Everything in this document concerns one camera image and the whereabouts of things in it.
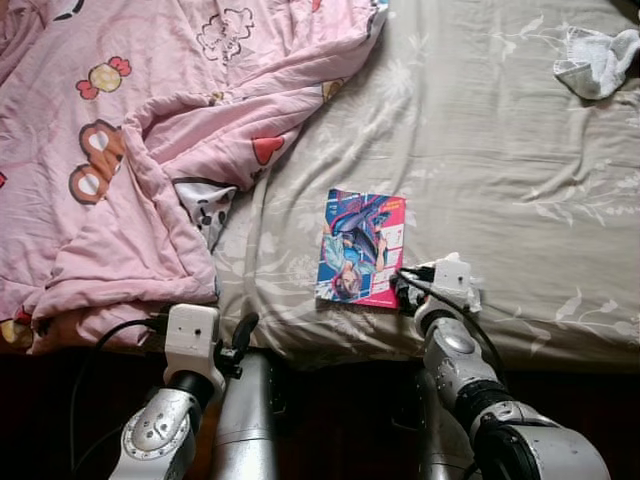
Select beige leaf print bed sheet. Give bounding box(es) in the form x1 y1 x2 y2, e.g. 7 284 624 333
195 0 640 375

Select silver right robot leg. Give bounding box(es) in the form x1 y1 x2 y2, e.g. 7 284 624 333
415 370 473 480

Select silver robot leg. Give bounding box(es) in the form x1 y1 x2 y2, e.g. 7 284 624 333
415 370 473 480
210 350 283 480

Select colourful anime comic book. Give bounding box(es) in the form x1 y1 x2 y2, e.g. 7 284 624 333
315 188 408 310

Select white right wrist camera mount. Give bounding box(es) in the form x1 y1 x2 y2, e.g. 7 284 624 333
431 252 484 314

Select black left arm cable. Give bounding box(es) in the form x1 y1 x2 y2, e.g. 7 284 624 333
68 315 170 473

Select pink cartoon print quilt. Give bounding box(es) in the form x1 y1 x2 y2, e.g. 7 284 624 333
0 0 389 357

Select silver left robot leg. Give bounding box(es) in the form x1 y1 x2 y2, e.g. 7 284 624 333
210 350 283 480

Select white crumpled sock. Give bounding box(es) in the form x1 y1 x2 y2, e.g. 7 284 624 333
552 26 640 102

